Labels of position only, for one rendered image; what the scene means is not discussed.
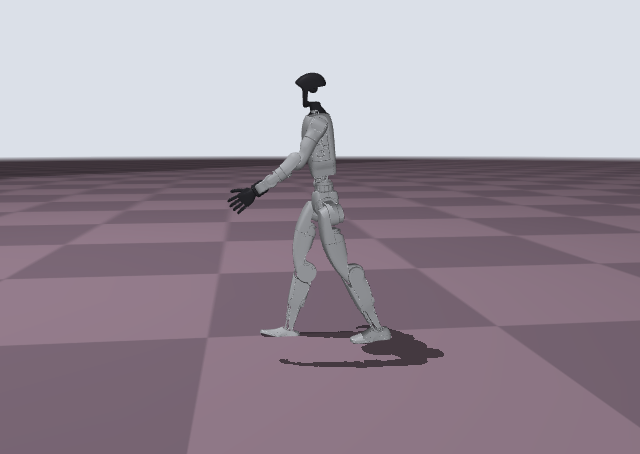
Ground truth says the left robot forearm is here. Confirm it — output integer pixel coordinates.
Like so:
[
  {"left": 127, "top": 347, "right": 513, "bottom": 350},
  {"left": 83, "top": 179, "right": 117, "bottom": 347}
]
[{"left": 255, "top": 153, "right": 301, "bottom": 194}]

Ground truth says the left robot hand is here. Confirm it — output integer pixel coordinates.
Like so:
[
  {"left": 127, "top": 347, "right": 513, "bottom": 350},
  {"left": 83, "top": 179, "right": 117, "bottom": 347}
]
[{"left": 228, "top": 180, "right": 269, "bottom": 214}]

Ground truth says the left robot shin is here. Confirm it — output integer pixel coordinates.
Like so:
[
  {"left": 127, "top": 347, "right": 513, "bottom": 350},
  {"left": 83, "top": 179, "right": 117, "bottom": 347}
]
[{"left": 341, "top": 267, "right": 382, "bottom": 332}]

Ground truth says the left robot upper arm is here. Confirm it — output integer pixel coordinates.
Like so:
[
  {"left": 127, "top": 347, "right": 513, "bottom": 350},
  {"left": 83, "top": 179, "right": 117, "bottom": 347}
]
[{"left": 289, "top": 117, "right": 328, "bottom": 171}]

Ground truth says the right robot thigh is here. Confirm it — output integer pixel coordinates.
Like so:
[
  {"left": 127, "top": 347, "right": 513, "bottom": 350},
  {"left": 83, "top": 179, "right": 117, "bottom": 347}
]
[{"left": 293, "top": 201, "right": 318, "bottom": 282}]

